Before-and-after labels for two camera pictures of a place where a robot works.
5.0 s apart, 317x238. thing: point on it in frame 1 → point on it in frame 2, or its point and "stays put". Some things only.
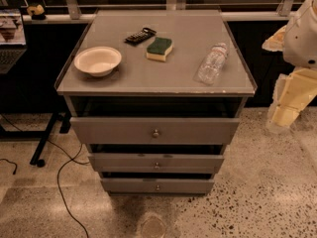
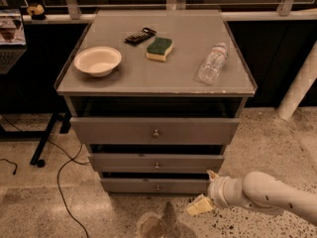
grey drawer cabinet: [156, 95] stays put
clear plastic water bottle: [212, 64] stays put
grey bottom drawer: [158, 185] stays put
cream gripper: [302, 40] → [216, 191]
